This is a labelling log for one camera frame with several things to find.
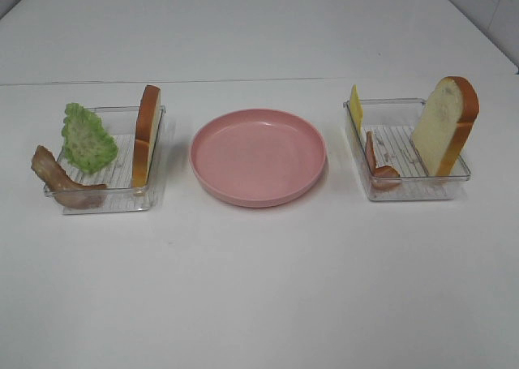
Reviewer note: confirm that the green lettuce leaf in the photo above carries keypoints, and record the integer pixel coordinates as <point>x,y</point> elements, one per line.
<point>86,144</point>

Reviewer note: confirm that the bread slice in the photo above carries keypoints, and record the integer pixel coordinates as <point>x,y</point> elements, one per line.
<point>445,124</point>
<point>146,129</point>

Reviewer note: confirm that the yellow cheese slice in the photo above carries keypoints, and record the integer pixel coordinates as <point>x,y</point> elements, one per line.
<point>356,110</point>

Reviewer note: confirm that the pink round plate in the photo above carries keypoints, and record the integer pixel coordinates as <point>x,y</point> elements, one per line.
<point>258,158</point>

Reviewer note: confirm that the bacon strip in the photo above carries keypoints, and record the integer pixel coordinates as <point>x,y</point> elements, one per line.
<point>379,170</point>
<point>57,178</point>

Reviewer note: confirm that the clear right plastic tray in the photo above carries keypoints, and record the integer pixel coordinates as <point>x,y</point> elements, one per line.
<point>391,123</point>

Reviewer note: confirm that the clear left plastic tray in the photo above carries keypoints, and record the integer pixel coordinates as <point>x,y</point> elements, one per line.
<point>119,195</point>

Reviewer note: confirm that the clear plastic tray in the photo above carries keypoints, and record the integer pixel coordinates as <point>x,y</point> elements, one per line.
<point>119,195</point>
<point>391,123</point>

